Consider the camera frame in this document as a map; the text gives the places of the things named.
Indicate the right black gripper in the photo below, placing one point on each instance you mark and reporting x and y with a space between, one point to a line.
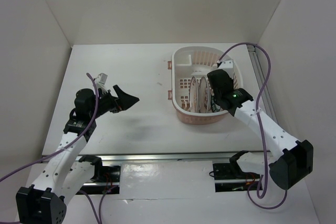
230 79

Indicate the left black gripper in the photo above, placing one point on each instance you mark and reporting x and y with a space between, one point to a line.
124 100

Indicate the red green character plate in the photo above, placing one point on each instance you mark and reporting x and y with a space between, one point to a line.
204 96

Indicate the green rimmed white plate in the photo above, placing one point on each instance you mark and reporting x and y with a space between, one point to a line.
214 106

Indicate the orange sunburst plate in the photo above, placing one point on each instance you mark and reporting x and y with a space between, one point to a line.
193 95

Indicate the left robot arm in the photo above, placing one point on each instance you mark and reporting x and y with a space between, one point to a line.
46 199

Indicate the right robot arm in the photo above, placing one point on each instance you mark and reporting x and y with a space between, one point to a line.
293 158

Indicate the white pink dish rack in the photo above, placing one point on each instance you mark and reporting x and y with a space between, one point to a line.
186 62

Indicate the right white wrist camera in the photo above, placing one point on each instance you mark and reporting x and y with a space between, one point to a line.
227 66

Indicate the aluminium rail right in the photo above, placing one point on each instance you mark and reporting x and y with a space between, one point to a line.
257 57

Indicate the aluminium rail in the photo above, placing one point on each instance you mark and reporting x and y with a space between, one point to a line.
257 57
167 157

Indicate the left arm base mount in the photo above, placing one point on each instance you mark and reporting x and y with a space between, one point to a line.
107 181

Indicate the aluminium rail front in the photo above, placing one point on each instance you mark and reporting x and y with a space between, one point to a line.
167 157

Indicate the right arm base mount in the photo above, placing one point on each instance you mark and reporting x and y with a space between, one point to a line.
227 179

